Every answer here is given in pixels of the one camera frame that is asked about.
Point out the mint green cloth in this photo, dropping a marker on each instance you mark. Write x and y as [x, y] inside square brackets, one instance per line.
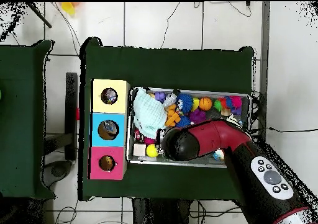
[149, 115]

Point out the clear plastic packet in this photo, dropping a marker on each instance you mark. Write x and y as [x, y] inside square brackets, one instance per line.
[109, 129]

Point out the multicolour cartoon print cloth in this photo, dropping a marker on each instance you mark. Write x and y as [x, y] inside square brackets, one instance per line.
[109, 96]

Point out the yellow rubber duck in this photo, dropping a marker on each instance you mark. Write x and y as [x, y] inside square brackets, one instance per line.
[107, 163]

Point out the cream yellow cloth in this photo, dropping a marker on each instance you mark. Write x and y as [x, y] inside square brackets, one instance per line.
[233, 120]

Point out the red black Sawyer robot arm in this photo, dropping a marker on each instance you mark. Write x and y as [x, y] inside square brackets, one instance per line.
[223, 137]

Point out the shallow clear mesh bin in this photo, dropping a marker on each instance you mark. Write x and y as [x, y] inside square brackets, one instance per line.
[136, 159]

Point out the wooden box with three holes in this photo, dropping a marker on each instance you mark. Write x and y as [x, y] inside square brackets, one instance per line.
[99, 115]

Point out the orange plastic toy brick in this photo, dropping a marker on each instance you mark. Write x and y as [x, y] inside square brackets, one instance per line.
[172, 117]

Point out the yellow ball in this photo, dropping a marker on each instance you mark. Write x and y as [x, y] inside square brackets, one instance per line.
[152, 150]

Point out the small wooden cube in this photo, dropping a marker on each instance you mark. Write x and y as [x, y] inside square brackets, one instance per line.
[139, 149]

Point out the orange toy basketball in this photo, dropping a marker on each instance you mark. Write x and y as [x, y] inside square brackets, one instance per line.
[205, 104]

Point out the pink spiky ball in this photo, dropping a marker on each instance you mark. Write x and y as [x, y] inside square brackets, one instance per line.
[235, 102]

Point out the black chair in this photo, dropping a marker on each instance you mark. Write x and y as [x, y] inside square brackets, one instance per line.
[72, 134]

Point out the grey metal beam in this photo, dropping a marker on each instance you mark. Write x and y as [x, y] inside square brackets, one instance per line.
[263, 60]

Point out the green cloth side table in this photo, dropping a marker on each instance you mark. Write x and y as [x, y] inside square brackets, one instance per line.
[22, 120]

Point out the yellow floor object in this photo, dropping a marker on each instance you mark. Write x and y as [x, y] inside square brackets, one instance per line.
[68, 8]

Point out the black rod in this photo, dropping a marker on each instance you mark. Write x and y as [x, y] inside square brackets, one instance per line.
[39, 14]

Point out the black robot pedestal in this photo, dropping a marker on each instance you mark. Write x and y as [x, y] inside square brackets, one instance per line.
[159, 214]

